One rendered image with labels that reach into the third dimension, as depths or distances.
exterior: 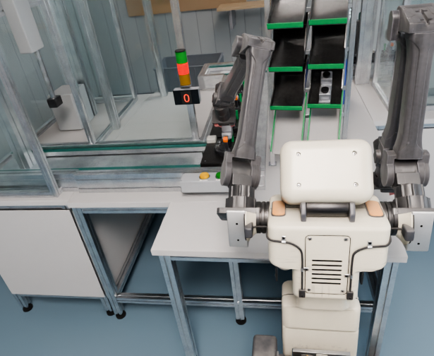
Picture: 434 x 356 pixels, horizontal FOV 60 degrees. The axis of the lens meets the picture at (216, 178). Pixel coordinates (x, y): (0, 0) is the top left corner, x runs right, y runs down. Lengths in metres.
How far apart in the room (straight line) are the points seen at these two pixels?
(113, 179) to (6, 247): 0.80
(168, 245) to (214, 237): 0.18
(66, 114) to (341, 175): 2.01
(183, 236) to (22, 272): 1.21
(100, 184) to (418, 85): 1.36
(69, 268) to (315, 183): 1.64
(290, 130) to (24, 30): 1.38
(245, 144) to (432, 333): 1.61
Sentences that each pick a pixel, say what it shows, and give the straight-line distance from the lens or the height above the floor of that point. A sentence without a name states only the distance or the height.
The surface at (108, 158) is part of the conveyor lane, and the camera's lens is 2.02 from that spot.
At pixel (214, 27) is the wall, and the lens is 5.06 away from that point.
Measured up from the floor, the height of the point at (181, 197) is 0.86.
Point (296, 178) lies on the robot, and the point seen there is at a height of 1.33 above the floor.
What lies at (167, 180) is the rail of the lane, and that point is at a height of 0.92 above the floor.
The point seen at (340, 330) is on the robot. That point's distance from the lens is 1.22.
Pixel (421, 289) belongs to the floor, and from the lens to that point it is 2.51.
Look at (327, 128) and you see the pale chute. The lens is 1.69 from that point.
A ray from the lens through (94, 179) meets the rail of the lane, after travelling 1.84.
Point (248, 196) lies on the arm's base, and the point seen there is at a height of 1.23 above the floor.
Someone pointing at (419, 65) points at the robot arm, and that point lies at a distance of 1.01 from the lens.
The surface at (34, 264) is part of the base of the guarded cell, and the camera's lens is 2.33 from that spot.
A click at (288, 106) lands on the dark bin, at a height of 1.21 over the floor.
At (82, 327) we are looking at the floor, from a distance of 2.47.
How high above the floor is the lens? 1.81
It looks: 33 degrees down
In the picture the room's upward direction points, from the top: 8 degrees counter-clockwise
